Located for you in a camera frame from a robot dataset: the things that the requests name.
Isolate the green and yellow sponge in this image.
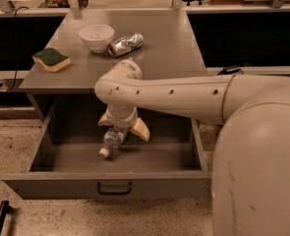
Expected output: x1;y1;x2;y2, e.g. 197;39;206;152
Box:
32;47;71;72

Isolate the crushed silver can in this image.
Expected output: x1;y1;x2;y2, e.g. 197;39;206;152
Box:
108;32;144;58

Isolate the black bar on floor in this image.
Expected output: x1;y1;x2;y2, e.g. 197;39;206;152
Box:
0;201;12;236

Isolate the black drawer handle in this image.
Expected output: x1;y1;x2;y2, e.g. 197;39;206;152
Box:
96;182;133;196

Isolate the clear plastic water bottle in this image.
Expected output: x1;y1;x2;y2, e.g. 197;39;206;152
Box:
99;126;129;158

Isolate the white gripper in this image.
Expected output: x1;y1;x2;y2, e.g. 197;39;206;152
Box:
97;105;150;142

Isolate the white ceramic bowl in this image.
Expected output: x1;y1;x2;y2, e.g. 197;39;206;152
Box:
79;25;114;53

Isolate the grey open drawer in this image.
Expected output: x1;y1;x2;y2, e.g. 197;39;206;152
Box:
2;94;211;200

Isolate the black cable on left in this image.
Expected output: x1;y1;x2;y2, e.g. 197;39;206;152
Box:
7;6;30;92

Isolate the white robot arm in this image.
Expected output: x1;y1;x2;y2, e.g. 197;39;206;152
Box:
94;61;290;236

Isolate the grey metal cabinet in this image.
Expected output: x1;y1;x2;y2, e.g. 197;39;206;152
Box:
19;9;209;123

